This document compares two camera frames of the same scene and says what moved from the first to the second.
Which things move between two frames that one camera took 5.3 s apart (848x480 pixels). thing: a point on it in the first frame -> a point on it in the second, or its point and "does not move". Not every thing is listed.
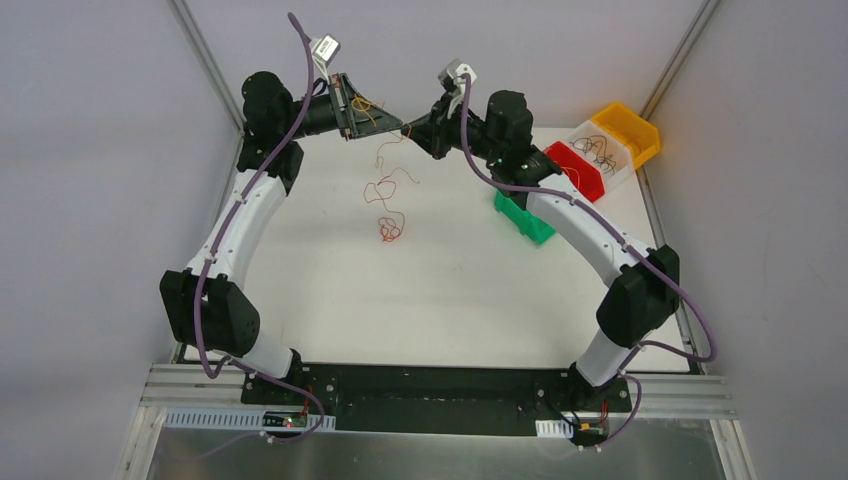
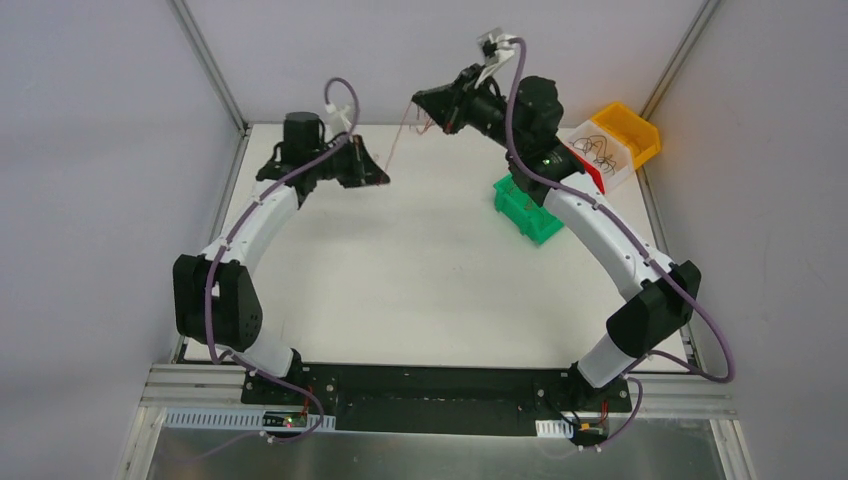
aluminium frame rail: [172, 387] does not move
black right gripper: [436, 130] -> [454, 104]
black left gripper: [340, 105] -> [356, 160]
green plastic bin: [529, 224] does not move
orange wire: [383, 196] -> [400, 130]
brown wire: [602, 159] does not move
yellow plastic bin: [641, 136] does not move
